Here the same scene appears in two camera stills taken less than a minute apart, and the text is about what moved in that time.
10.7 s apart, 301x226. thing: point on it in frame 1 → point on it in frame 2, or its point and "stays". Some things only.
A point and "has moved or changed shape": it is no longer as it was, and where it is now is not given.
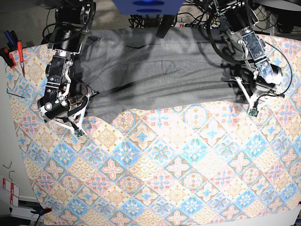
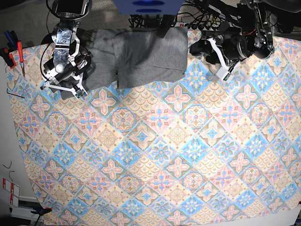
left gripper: [73, 118] → [73, 84]
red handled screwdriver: [20, 56] stays
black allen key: [7, 92] stays
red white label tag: [14, 190] stays
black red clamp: [5, 53] stays
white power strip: [179, 24] stays
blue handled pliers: [12, 39] stays
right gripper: [257, 87] → [231, 49]
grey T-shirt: [125, 68] has moved or changed shape
